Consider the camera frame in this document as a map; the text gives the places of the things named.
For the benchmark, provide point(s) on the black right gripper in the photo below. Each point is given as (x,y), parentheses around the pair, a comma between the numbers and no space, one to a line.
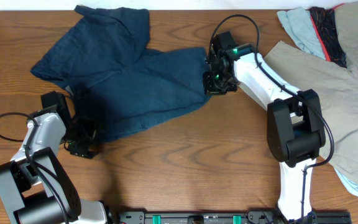
(209,86)

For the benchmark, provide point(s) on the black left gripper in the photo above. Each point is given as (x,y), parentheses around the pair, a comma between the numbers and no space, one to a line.
(84,147)

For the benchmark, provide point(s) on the dark blue denim shorts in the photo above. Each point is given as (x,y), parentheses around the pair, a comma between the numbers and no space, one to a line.
(112,76)

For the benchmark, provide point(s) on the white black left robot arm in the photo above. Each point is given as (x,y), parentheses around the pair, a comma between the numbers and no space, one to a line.
(34,187)

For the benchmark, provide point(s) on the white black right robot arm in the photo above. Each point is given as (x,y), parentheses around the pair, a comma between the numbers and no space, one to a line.
(295,132)

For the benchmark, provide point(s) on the black red patterned garment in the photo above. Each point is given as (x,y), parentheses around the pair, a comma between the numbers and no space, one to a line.
(324,24)

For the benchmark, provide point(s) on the khaki grey shorts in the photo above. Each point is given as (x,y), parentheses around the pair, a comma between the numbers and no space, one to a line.
(337,88)

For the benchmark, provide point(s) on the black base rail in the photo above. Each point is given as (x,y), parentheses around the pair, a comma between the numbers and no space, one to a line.
(250,217)

